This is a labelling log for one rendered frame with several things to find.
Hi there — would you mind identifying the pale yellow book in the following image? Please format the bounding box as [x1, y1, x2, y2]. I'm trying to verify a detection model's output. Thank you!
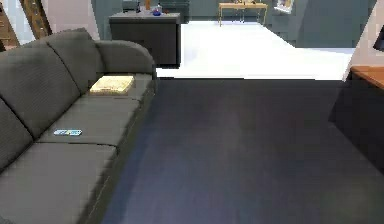
[89, 75, 136, 96]

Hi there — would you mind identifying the dark grey kitchen counter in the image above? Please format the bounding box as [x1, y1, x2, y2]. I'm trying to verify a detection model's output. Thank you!
[108, 11, 182, 69]

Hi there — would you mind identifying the light wooden table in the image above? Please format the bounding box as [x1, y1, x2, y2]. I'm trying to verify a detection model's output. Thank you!
[218, 1, 269, 28]

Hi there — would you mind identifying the dark grey sofa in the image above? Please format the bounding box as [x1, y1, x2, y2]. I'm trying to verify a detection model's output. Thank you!
[0, 27, 158, 224]

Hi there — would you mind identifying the brown topped dark cabinet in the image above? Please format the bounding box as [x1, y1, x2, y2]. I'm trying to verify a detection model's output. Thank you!
[328, 65, 384, 175]

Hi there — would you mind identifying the brown wooden shelf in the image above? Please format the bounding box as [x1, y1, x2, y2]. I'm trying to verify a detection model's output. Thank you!
[0, 0, 54, 52]

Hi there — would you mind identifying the black television set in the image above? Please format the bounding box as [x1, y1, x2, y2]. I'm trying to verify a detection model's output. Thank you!
[372, 25, 384, 52]

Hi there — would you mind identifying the framed wall picture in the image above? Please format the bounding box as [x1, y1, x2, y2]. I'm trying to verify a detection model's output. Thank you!
[274, 0, 295, 14]

